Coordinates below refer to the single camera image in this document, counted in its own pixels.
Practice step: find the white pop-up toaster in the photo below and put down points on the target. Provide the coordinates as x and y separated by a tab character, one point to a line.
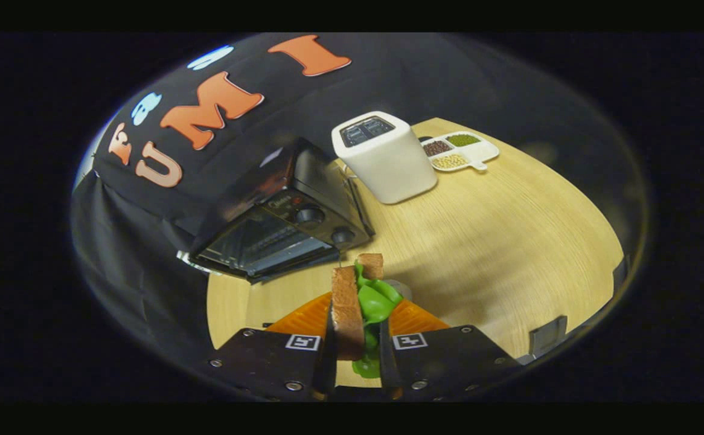
388	169

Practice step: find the grey table edge bracket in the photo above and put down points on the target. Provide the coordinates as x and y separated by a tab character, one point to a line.
548	335

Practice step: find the toast sandwich with lettuce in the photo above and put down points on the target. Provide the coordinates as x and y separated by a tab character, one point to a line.
347	308

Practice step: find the black toaster oven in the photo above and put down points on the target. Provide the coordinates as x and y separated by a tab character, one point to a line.
279	223

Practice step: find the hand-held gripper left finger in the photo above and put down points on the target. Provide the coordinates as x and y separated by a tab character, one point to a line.
267	356

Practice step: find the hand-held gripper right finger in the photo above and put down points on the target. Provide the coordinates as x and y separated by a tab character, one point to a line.
442	359

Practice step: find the white divided dish of beans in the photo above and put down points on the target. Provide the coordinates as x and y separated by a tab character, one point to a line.
485	154

